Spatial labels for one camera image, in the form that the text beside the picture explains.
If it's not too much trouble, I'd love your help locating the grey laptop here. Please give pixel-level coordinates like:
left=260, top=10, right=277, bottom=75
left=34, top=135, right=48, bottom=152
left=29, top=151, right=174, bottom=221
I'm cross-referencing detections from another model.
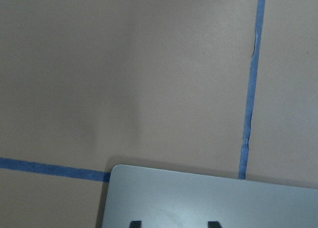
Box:
left=102, top=164, right=318, bottom=228

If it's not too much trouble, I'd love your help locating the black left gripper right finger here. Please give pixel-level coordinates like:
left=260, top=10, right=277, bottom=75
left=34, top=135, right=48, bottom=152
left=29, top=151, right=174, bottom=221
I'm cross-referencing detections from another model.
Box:
left=208, top=221, right=221, bottom=228

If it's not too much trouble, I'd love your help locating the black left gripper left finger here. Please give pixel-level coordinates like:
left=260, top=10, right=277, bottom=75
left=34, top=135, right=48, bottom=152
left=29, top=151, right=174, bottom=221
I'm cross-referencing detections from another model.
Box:
left=129, top=221, right=142, bottom=228

